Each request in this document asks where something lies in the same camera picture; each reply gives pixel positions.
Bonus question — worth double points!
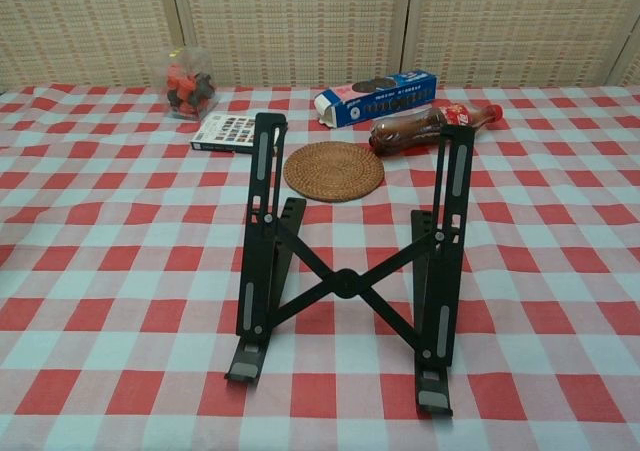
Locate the clear box of red pieces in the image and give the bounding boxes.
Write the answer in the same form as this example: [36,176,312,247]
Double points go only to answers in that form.
[158,46,220,121]

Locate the black folding laptop stand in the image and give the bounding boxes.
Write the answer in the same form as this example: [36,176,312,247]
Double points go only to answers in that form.
[223,112,476,416]

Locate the woven bamboo folding screen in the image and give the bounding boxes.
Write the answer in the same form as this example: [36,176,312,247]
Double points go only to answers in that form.
[0,0,640,93]

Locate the cola bottle with red cap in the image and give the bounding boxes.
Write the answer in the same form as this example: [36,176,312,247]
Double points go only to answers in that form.
[369,103,505,158]

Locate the white card with coloured squares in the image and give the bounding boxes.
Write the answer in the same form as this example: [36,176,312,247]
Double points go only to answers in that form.
[190,112,289,156]

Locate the round woven rattan coaster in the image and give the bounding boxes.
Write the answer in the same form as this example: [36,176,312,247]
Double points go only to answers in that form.
[283,141,386,204]

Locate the blue cookie box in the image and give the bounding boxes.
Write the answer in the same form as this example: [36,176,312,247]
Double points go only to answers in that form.
[314,70,440,128]

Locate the red white checkered tablecloth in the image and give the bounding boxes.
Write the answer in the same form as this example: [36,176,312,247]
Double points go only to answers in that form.
[0,83,640,451]

